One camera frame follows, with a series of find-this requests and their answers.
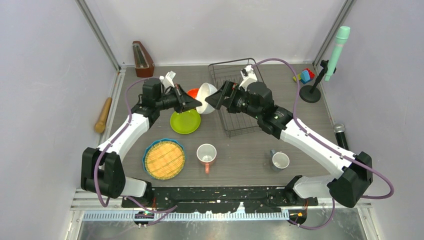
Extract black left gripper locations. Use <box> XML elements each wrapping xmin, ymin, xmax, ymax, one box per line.
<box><xmin>155</xmin><ymin>83</ymin><xmax>202</xmax><ymax>114</ymax></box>

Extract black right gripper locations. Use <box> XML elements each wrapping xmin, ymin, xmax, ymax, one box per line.
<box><xmin>204</xmin><ymin>80</ymin><xmax>261</xmax><ymax>120</ymax></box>

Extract orange plastic bowl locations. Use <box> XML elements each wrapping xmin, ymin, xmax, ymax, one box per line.
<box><xmin>187</xmin><ymin>88</ymin><xmax>199</xmax><ymax>99</ymax></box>

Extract white bowl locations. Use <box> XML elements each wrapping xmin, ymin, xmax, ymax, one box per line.
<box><xmin>195</xmin><ymin>82</ymin><xmax>219</xmax><ymax>116</ymax></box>

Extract lime green plate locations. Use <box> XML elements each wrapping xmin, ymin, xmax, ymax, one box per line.
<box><xmin>170</xmin><ymin>109</ymin><xmax>201</xmax><ymax>135</ymax></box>

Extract pink floral mug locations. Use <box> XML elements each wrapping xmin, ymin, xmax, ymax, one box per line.
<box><xmin>196</xmin><ymin>143</ymin><xmax>217</xmax><ymax>174</ymax></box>

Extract blue plate with bamboo mat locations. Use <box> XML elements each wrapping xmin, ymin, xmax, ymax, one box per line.
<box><xmin>142</xmin><ymin>138</ymin><xmax>186</xmax><ymax>181</ymax></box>

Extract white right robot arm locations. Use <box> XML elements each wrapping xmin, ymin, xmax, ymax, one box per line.
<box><xmin>205</xmin><ymin>81</ymin><xmax>373</xmax><ymax>208</ymax></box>

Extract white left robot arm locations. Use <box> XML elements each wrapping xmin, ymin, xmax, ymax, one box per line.
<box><xmin>80</xmin><ymin>77</ymin><xmax>202</xmax><ymax>207</ymax></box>

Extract brown wooden metronome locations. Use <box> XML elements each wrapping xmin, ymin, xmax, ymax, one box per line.
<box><xmin>132</xmin><ymin>41</ymin><xmax>155</xmax><ymax>78</ymax></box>

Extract grey mug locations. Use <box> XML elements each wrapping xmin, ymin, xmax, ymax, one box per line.
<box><xmin>270</xmin><ymin>149</ymin><xmax>290</xmax><ymax>172</ymax></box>

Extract wooden rolling pin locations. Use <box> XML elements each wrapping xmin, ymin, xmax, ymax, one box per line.
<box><xmin>94</xmin><ymin>97</ymin><xmax>113</xmax><ymax>134</ymax></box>

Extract black microphone stand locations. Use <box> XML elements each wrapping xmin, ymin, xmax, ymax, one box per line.
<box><xmin>299</xmin><ymin>60</ymin><xmax>329</xmax><ymax>103</ymax></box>

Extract colourful toy blocks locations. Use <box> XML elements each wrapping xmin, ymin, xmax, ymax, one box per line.
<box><xmin>292</xmin><ymin>68</ymin><xmax>315</xmax><ymax>85</ymax></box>

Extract black handheld microphone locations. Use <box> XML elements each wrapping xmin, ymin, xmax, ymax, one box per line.
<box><xmin>333</xmin><ymin>123</ymin><xmax>350</xmax><ymax>151</ymax></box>

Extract mint green microphone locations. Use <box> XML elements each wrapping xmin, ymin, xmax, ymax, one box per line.
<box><xmin>324</xmin><ymin>26</ymin><xmax>351</xmax><ymax>82</ymax></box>

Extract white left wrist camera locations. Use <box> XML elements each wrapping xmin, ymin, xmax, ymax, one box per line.
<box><xmin>159</xmin><ymin>71</ymin><xmax>176</xmax><ymax>89</ymax></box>

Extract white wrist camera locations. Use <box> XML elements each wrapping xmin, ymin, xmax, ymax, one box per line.
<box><xmin>159</xmin><ymin>71</ymin><xmax>176</xmax><ymax>89</ymax></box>
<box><xmin>239</xmin><ymin>65</ymin><xmax>258</xmax><ymax>91</ymax></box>

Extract black wire dish rack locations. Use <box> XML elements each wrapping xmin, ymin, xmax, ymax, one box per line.
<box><xmin>208</xmin><ymin>57</ymin><xmax>261</xmax><ymax>138</ymax></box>

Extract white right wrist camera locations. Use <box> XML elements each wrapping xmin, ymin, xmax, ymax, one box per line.
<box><xmin>239</xmin><ymin>65</ymin><xmax>258</xmax><ymax>91</ymax></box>

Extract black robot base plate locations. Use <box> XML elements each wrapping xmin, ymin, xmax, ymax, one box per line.
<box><xmin>121</xmin><ymin>186</ymin><xmax>318</xmax><ymax>214</ymax></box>

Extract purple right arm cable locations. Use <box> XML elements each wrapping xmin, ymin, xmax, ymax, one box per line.
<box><xmin>251</xmin><ymin>57</ymin><xmax>396</xmax><ymax>231</ymax></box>

